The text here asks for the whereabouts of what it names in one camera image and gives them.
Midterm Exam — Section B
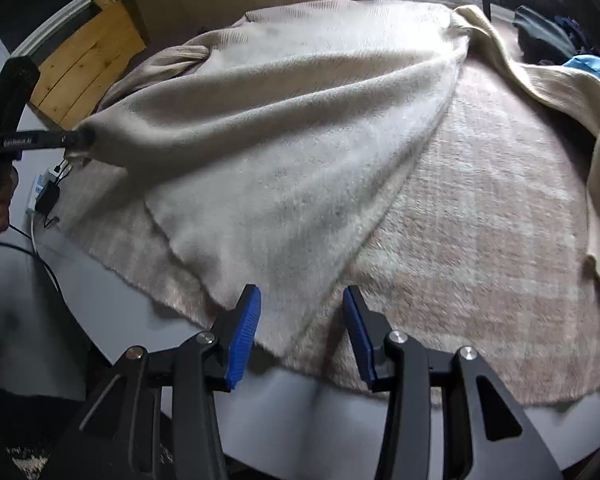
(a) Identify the white window frame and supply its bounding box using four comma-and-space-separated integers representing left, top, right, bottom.
7, 0, 131, 61

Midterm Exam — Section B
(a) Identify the pine wood panel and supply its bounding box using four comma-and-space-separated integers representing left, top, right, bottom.
30, 0, 148, 128

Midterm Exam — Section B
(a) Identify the black cable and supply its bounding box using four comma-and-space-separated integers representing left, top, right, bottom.
0, 225, 63, 311

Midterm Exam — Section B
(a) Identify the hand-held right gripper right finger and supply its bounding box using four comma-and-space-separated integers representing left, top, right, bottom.
342, 285, 566, 480

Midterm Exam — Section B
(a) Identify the black charger plug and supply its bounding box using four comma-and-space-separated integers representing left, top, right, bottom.
34, 182, 61, 216

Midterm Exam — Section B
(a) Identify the pink plaid blanket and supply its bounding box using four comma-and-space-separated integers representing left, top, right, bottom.
55, 0, 600, 408

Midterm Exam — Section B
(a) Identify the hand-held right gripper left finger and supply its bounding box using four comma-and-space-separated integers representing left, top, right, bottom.
42, 284, 262, 480

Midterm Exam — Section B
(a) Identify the dark grey garment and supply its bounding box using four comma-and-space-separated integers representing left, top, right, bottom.
512, 5, 581, 66

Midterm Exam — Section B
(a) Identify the blue jacket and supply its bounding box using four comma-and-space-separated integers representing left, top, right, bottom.
562, 54, 600, 111

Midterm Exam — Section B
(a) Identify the cream knit sweater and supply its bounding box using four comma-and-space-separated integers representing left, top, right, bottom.
75, 0, 600, 361

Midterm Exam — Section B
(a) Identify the dark navy garment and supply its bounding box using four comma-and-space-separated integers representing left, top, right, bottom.
555, 16, 600, 56

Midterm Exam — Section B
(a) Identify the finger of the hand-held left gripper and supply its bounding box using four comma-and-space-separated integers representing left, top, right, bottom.
62, 129, 96, 153

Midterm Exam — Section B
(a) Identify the white cable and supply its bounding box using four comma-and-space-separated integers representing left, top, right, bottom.
27, 212, 41, 256

